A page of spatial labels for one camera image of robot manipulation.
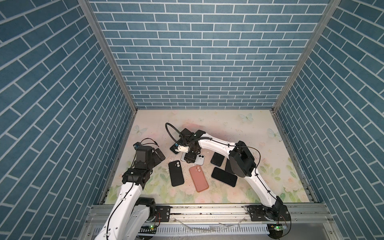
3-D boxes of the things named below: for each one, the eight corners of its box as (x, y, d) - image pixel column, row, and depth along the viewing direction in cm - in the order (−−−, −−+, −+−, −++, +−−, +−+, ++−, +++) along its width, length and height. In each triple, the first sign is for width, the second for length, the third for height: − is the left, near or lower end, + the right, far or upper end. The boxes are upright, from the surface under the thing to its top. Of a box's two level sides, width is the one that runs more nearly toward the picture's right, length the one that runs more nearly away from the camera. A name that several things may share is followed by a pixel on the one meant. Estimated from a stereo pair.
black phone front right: (210, 176, 88) (211, 175, 87) (214, 167, 92) (214, 166, 90) (234, 187, 84) (235, 186, 83) (237, 177, 88) (238, 176, 86)
